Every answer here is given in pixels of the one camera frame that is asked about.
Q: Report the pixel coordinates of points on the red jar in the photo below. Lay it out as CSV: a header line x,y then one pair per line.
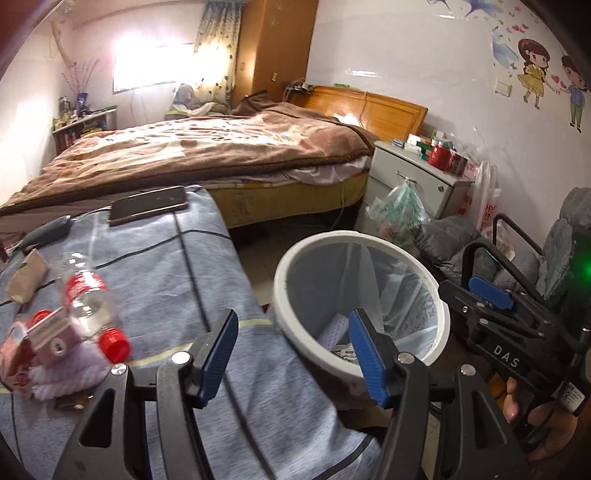
x,y
439,157

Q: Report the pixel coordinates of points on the white nightstand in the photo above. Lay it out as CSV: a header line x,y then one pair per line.
x,y
415,180

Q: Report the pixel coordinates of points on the pink carton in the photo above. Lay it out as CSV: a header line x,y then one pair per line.
x,y
51,341

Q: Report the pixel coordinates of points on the white and red plastic bag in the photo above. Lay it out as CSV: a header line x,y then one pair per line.
x,y
485,203

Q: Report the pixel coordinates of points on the white wall shelf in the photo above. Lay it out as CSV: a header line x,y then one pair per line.
x,y
92,122

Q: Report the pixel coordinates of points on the clear bottle with red cap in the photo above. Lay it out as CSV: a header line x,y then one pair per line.
x,y
87,300

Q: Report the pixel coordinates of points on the brown snack wrapper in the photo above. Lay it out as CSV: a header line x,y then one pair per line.
x,y
71,401

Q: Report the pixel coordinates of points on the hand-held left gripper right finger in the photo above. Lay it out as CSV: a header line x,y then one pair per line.
x,y
367,357

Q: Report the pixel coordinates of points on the blue checked tablecloth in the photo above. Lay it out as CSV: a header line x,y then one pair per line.
x,y
184,277

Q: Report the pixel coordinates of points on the smartphone with brown case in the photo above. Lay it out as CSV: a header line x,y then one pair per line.
x,y
147,205

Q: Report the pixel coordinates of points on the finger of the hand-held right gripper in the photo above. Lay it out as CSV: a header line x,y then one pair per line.
x,y
489,293
495,228

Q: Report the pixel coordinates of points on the white knitted cloth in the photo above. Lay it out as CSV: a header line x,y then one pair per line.
x,y
78,374

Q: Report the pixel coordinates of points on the bright window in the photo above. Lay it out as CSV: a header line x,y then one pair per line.
x,y
152,64

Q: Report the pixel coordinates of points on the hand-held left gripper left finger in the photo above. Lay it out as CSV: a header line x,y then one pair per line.
x,y
220,357

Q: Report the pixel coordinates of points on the green printed plastic bag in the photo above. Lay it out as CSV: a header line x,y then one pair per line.
x,y
397,212

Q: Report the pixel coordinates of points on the yellow mattress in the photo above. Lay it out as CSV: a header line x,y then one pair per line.
x,y
277,198

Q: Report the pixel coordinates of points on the clear plastic bin liner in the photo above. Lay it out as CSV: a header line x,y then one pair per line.
x,y
397,286

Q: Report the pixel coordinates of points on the person's right hand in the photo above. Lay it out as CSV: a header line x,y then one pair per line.
x,y
554,429

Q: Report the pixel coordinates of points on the stack of small boxes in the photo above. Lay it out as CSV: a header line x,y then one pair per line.
x,y
418,145

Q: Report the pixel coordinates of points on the red lidded plastic cup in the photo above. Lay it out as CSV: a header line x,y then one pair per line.
x,y
39,317

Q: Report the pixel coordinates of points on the purple dried branches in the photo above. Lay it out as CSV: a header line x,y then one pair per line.
x,y
81,76

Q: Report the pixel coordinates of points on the wooden headboard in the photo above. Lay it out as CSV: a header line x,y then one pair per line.
x,y
369,110

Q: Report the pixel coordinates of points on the brown blanket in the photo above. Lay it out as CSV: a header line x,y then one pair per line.
x,y
184,147

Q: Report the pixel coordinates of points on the cartoon couple wall sticker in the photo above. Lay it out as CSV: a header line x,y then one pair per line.
x,y
535,64

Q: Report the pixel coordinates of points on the blue flower wall sticker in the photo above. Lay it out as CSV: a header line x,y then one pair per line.
x,y
503,48

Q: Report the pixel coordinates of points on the grey padded chair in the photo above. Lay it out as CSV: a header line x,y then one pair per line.
x,y
554,244

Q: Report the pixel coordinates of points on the white plastic trash bin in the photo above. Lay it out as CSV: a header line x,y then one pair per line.
x,y
286,304

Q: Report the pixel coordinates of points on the plush doll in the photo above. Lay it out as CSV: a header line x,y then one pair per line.
x,y
189,99

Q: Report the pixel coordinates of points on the brown paper bag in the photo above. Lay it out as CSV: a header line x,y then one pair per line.
x,y
27,277

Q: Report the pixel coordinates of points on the row of small bottles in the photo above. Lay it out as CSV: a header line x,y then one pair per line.
x,y
69,115

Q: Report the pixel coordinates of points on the wooden wardrobe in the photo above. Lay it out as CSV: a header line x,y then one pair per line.
x,y
277,46

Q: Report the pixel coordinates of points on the white wall socket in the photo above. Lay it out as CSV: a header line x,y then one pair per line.
x,y
503,86

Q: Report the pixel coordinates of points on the floral curtain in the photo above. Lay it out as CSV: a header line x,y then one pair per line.
x,y
214,46

